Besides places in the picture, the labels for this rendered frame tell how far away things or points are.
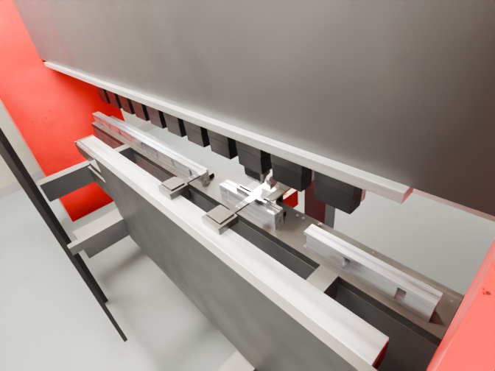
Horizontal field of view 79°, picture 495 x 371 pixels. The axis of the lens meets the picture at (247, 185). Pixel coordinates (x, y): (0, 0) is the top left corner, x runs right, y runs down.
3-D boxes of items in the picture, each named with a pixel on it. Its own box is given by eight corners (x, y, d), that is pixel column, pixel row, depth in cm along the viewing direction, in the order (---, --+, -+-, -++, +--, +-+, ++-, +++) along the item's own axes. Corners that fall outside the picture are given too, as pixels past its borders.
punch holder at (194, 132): (217, 141, 152) (212, 110, 143) (204, 148, 148) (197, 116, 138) (200, 134, 162) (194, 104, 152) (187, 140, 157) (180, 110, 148)
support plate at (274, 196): (307, 177, 151) (307, 174, 150) (272, 202, 137) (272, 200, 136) (280, 165, 162) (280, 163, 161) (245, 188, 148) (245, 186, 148)
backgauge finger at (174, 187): (212, 177, 161) (211, 169, 158) (171, 200, 147) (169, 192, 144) (199, 170, 168) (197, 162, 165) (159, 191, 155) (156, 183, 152)
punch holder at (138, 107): (158, 116, 190) (151, 91, 181) (146, 121, 186) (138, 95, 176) (147, 112, 200) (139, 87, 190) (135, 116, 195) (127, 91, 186)
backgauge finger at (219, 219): (263, 205, 137) (262, 196, 134) (219, 235, 123) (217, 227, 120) (244, 195, 144) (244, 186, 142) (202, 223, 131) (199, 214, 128)
